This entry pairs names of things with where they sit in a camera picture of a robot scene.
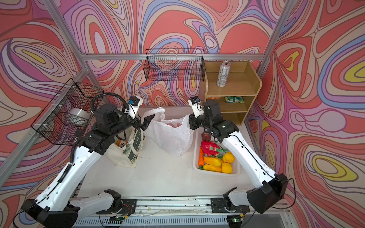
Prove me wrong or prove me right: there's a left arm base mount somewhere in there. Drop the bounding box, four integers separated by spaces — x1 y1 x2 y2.
97 199 137 216

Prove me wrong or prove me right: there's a yellow squash upper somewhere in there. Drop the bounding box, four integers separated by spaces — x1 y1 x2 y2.
203 156 222 167

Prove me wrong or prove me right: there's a black wire basket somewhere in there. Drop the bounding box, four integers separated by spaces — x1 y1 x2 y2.
31 79 104 145
143 48 205 82

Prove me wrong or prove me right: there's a yellow lemon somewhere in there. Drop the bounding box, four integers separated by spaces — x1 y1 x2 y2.
222 152 235 164
221 162 233 174

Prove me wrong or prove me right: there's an orange carrot left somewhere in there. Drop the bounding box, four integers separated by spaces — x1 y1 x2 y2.
198 147 204 169

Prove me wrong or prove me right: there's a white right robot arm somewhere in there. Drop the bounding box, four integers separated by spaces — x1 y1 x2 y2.
189 114 289 214

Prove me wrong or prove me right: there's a green snack packet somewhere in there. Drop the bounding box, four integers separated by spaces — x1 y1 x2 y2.
225 97 244 104

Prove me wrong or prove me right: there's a silver drink can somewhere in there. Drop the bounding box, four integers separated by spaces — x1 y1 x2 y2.
217 61 231 87
116 140 127 148

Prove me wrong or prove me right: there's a black wire basket back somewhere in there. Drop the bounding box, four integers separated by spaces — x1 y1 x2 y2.
143 48 205 82

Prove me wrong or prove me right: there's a white plastic grocery bag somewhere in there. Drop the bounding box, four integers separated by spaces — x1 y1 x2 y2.
143 107 194 158

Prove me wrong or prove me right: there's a white plastic produce basket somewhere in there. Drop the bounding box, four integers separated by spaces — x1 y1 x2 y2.
193 128 240 177

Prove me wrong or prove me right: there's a cream canvas tote bag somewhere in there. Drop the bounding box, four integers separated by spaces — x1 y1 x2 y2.
106 128 145 168

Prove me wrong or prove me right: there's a wooden shelf unit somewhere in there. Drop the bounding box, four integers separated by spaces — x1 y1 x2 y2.
198 61 262 125

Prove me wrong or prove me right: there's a yellow lemon lower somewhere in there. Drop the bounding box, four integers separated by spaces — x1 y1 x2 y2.
221 162 233 174

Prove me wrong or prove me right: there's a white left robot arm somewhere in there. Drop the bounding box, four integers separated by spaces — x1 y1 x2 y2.
21 113 154 228

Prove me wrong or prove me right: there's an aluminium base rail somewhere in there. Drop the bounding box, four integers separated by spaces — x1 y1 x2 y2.
56 195 294 220

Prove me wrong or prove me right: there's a black wire basket left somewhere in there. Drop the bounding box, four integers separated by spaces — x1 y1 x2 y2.
31 79 104 145

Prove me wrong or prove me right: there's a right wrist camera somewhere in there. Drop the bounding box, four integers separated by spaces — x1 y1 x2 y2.
188 96 204 118

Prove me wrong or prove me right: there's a yellow squash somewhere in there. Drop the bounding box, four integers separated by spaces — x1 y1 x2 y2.
203 164 222 173
203 156 222 167

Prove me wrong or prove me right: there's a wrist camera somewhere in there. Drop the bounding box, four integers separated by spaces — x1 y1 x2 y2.
124 96 144 120
188 96 204 118

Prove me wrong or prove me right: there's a yellow lemon upper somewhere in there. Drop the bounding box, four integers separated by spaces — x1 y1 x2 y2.
222 152 235 164

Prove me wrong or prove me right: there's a yellow squash lower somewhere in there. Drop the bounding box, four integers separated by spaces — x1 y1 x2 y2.
203 164 222 173

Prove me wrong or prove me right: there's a pink dragon fruit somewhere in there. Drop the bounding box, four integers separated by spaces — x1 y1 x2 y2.
201 141 229 158

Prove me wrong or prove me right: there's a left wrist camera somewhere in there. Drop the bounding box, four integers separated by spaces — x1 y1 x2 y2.
124 96 144 120

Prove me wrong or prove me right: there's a dark red passion fruit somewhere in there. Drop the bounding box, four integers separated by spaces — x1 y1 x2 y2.
201 132 212 142

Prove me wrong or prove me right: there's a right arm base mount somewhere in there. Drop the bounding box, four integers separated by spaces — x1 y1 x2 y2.
206 187 250 215

